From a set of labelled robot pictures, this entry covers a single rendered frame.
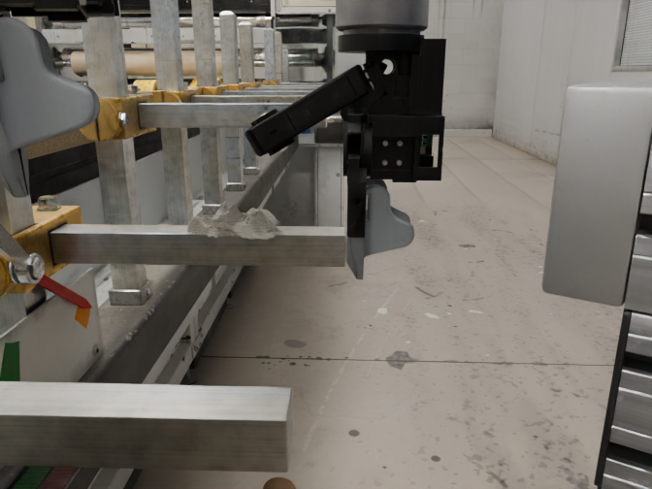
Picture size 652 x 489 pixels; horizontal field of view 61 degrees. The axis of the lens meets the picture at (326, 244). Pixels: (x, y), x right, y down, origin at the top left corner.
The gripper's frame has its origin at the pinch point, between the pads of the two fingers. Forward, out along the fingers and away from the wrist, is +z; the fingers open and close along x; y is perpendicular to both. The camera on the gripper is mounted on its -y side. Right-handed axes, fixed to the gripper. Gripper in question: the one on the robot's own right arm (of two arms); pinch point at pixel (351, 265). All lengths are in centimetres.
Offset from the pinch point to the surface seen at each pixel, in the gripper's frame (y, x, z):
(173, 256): -16.3, -1.5, -1.1
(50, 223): -27.4, -1.1, -3.9
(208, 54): -29, 69, -21
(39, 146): -49, 37, -6
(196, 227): -13.9, -1.7, -3.9
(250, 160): -30, 119, 8
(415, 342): 27, 147, 83
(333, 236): -1.7, -1.5, -3.2
